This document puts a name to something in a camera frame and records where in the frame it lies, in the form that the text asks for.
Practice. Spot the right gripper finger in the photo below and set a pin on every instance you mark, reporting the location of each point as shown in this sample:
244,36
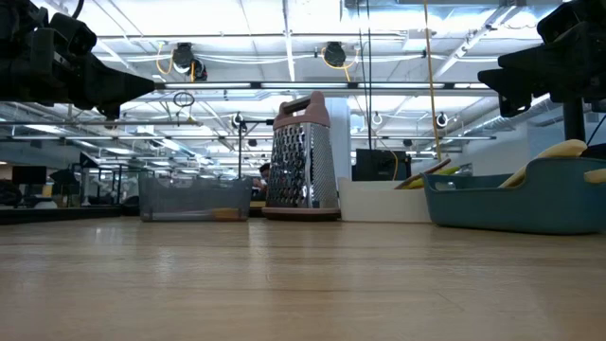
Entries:
515,105
521,73

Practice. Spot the lime green silicone spoon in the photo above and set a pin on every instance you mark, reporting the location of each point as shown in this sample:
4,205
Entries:
450,171

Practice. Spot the dark wooden spoon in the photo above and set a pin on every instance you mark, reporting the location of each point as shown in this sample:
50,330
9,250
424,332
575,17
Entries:
433,168

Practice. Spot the cream butter knife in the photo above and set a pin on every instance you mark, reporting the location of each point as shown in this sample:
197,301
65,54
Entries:
597,176

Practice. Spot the black monitor stand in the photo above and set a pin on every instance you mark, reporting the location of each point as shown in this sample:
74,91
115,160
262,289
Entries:
574,120

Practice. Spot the black background monitor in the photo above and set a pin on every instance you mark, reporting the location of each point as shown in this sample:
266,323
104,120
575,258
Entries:
29,174

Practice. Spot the teal plastic bin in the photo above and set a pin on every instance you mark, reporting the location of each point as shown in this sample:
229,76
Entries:
521,208

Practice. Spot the grey translucent plastic bin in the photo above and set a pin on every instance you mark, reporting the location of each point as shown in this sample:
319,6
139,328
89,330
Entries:
189,199

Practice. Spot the black light stand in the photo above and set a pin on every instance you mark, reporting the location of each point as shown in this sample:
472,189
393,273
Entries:
239,151

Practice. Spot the black box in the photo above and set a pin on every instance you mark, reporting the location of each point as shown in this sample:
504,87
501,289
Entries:
379,164

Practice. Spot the person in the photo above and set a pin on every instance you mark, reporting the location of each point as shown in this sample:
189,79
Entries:
265,169

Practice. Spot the white plastic bin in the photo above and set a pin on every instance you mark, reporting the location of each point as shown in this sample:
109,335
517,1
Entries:
379,203

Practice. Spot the long ceiling light bar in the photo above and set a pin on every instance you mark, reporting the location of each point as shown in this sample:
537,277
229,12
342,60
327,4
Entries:
331,85

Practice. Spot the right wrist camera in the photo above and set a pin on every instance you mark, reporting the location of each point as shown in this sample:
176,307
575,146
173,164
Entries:
561,21

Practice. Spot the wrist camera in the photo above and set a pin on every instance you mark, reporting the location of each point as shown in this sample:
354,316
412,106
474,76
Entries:
71,33
561,21

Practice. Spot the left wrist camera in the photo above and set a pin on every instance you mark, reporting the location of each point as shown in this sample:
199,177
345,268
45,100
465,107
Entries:
71,33

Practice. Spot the black table frame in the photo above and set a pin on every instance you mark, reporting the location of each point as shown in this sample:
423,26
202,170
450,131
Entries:
47,215

